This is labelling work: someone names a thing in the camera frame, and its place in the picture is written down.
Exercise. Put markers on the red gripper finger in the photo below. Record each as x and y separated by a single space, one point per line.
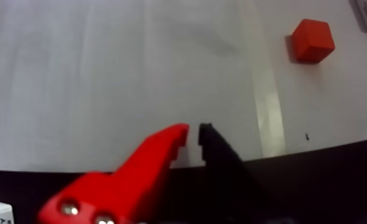
124 187

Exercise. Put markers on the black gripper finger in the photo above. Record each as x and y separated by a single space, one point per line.
221 162

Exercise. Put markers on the orange-red cube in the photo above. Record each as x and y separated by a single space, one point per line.
311 40

